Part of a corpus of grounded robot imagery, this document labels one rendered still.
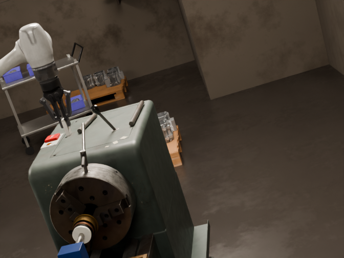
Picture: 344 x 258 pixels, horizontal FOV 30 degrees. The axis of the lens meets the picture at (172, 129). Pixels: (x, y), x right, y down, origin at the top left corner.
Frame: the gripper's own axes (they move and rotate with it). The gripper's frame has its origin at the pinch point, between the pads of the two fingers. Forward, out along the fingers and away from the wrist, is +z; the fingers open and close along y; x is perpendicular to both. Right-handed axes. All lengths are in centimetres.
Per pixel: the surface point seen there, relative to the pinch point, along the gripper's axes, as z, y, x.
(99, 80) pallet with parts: 121, -142, 593
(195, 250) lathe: 85, 27, 34
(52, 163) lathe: 13.7, -11.6, 2.0
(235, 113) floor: 141, 39, 373
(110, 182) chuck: 20.0, 14.4, -17.2
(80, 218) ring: 26.5, 2.4, -27.6
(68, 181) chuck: 15.5, -0.5, -17.4
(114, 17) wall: 52, -104, 639
